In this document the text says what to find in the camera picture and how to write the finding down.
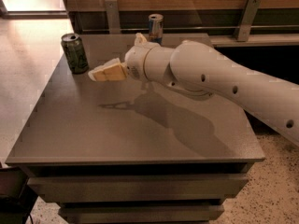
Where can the horizontal metal rail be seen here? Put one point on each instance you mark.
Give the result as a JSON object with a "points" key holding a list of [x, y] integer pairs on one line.
{"points": [[228, 30]]}

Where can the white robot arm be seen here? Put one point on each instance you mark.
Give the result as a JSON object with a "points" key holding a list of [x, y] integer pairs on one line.
{"points": [[195, 69]]}

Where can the upper grey drawer front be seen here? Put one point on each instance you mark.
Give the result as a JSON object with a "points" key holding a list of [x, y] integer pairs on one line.
{"points": [[130, 188]]}

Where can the grey drawer cabinet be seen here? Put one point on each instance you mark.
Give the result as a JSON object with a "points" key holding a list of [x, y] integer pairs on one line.
{"points": [[84, 128]]}

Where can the metal wall bracket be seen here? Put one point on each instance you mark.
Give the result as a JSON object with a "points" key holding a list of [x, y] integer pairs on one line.
{"points": [[113, 16], [249, 12]]}

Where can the grey drawer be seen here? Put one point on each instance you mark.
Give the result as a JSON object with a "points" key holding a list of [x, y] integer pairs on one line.
{"points": [[141, 214], [130, 188]]}

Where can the blue silver energy drink can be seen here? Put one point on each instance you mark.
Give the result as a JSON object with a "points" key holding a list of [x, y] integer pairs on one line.
{"points": [[156, 25]]}

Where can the lower grey drawer front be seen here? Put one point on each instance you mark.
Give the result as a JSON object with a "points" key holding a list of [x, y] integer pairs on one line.
{"points": [[141, 214]]}

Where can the green soda can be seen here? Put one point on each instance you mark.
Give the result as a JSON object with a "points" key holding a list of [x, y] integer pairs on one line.
{"points": [[75, 53]]}

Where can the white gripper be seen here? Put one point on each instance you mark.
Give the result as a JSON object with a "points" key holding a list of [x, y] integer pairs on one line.
{"points": [[135, 62]]}

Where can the right metal wall bracket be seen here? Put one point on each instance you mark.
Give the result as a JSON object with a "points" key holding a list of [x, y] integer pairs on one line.
{"points": [[249, 12]]}

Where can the dark object bottom left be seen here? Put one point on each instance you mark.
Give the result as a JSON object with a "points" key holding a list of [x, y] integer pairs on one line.
{"points": [[16, 198]]}

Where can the left metal wall bracket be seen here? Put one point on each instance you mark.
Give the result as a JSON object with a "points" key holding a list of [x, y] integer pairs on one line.
{"points": [[113, 16]]}

